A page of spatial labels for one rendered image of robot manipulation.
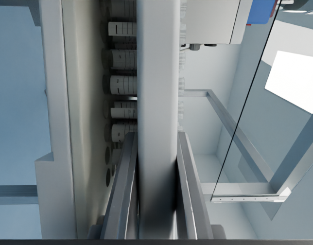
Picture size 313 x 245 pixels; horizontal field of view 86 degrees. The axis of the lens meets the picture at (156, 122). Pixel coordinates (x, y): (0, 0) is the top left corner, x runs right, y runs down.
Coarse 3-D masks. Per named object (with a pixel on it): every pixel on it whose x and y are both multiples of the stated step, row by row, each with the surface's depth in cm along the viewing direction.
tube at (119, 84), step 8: (104, 80) 11; (112, 80) 11; (120, 80) 11; (128, 80) 11; (136, 80) 11; (184, 80) 12; (104, 88) 11; (112, 88) 11; (120, 88) 11; (128, 88) 11; (136, 88) 11; (184, 88) 12
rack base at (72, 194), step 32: (64, 0) 7; (96, 0) 10; (64, 32) 7; (96, 32) 10; (64, 64) 8; (96, 64) 10; (64, 96) 8; (96, 96) 10; (64, 128) 8; (96, 128) 10; (64, 160) 8; (96, 160) 10; (64, 192) 8; (96, 192) 10; (64, 224) 8
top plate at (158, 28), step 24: (144, 0) 7; (168, 0) 7; (144, 24) 7; (168, 24) 7; (144, 48) 7; (168, 48) 8; (144, 72) 8; (168, 72) 8; (144, 96) 8; (168, 96) 8; (144, 120) 8; (168, 120) 8; (144, 144) 8; (168, 144) 8; (144, 168) 8; (168, 168) 8; (144, 192) 8; (168, 192) 8; (144, 216) 9; (168, 216) 9
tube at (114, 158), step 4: (108, 148) 12; (112, 148) 12; (116, 148) 12; (120, 148) 12; (108, 152) 12; (112, 152) 12; (116, 152) 12; (120, 152) 12; (108, 156) 12; (112, 156) 12; (116, 156) 12; (108, 160) 12; (112, 160) 12; (116, 160) 12; (116, 164) 12
